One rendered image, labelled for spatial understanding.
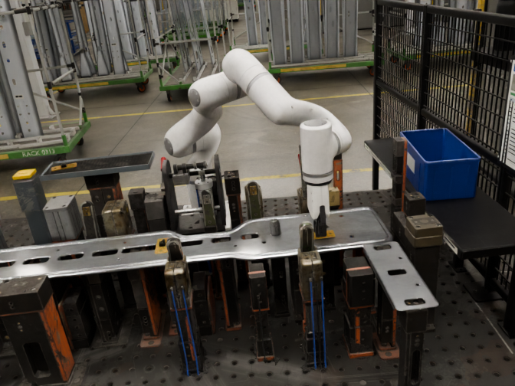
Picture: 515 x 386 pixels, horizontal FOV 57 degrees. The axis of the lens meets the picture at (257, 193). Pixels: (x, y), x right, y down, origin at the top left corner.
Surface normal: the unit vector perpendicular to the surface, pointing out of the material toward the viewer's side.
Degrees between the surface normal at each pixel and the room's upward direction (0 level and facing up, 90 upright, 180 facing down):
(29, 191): 90
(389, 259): 0
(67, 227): 90
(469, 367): 0
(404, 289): 0
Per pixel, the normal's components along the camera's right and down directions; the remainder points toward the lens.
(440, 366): -0.09, -0.90
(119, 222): 0.07, 0.41
